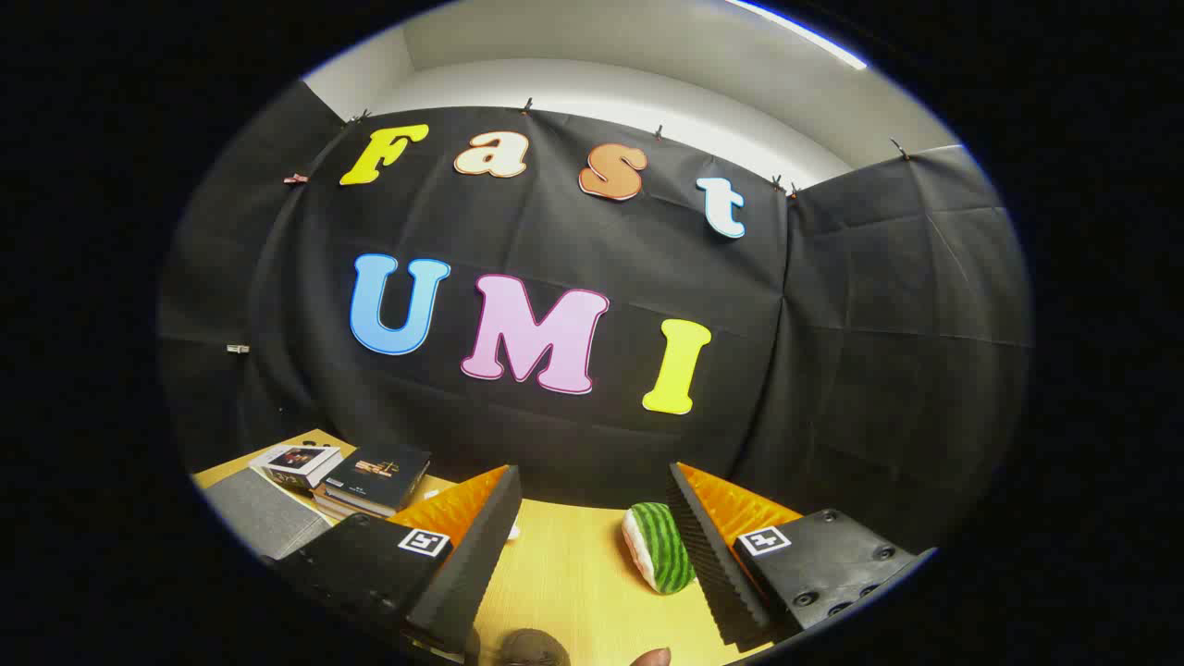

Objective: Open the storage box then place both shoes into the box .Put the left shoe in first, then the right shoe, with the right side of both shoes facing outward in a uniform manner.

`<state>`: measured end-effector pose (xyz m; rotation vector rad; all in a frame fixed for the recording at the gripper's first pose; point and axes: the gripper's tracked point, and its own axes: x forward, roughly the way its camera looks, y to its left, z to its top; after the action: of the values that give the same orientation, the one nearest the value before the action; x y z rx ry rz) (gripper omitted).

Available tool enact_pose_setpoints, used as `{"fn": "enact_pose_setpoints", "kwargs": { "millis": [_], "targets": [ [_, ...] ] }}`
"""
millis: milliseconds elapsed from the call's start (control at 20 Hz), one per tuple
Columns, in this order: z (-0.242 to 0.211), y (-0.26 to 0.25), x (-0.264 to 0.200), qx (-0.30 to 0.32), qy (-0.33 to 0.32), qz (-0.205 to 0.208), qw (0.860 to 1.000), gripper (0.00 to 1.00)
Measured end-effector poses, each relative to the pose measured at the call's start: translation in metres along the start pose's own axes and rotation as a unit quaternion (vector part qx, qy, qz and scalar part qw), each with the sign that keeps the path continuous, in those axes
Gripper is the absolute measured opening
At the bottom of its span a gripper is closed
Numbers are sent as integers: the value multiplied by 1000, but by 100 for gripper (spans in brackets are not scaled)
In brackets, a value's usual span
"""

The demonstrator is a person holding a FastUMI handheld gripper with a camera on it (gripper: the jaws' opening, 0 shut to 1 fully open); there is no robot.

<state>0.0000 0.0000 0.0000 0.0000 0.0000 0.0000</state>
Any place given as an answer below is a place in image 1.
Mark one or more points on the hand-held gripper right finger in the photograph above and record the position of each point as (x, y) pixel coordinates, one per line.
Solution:
(726, 583)

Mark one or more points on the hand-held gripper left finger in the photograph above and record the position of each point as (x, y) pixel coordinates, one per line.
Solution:
(462, 573)

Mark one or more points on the brown fuzzy shoe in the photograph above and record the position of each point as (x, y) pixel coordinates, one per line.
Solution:
(532, 650)

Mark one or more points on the grey fabric storage box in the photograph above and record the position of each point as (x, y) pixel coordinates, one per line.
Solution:
(264, 518)

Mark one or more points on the watermelon slice plush toy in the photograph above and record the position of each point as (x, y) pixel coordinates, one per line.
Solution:
(661, 550)

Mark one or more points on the brown cover book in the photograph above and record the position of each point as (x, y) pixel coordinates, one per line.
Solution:
(347, 513)
(356, 504)

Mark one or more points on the black hardcover book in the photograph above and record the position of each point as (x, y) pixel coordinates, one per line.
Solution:
(379, 474)

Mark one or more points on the white portrait cover book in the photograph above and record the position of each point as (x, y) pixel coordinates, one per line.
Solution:
(294, 462)

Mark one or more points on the black backdrop cloth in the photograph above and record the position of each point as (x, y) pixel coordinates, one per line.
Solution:
(832, 370)

